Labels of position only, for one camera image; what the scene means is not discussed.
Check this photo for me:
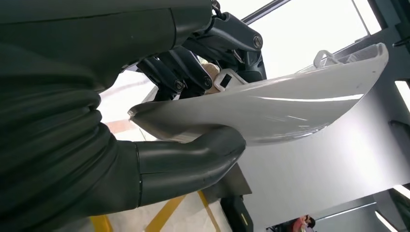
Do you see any black box with yellow stripe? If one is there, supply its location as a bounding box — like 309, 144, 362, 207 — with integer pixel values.
205, 163, 254, 232

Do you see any person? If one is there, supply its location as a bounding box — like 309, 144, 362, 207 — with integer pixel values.
286, 215, 317, 232

